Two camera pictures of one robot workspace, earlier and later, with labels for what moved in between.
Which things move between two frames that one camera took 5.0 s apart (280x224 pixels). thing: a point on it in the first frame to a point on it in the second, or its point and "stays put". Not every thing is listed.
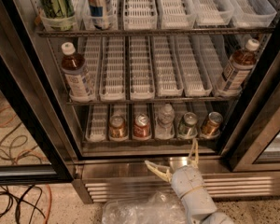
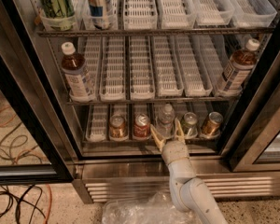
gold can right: (210, 129) stays put
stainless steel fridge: (88, 82) stays put
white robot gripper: (187, 178) to (175, 149)
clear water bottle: (164, 127) stays put
